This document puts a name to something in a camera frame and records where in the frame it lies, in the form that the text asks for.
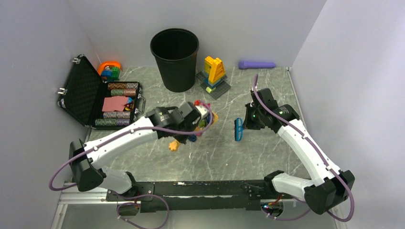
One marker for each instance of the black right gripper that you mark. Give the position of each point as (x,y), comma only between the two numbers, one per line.
(248,124)

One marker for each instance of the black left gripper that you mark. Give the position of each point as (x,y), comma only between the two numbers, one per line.
(183,139)

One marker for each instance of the blue brush with black bristles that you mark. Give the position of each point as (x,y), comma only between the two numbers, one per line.
(238,129)

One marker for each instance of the yellow slotted plastic scoop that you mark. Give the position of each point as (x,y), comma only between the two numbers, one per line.
(174,145)

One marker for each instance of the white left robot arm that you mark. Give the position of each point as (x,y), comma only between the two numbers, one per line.
(89,160)

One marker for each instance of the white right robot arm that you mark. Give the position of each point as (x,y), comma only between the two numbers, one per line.
(327,185)

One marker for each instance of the dark blue paper scrap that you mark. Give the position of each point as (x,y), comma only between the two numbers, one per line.
(192,138)

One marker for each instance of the yellow toy brick building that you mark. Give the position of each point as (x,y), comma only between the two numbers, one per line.
(213,77)

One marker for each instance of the purple cylinder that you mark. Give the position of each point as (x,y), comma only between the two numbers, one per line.
(243,64)

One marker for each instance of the black plastic trash bin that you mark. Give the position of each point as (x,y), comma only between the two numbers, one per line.
(175,52)

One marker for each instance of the black poker chip case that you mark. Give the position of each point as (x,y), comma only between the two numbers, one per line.
(96,103)

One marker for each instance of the orange tape dispenser toy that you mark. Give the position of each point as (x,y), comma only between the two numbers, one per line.
(109,71)

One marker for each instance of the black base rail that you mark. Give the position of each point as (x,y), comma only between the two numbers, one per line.
(198,195)

